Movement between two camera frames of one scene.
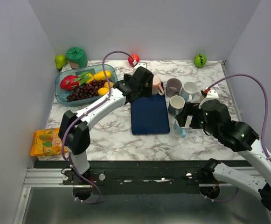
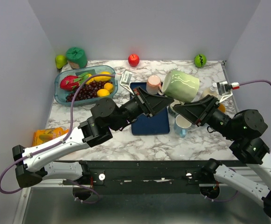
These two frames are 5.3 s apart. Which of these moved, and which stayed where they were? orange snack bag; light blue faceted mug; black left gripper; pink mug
Moved: black left gripper
Stayed: pink mug; light blue faceted mug; orange snack bag
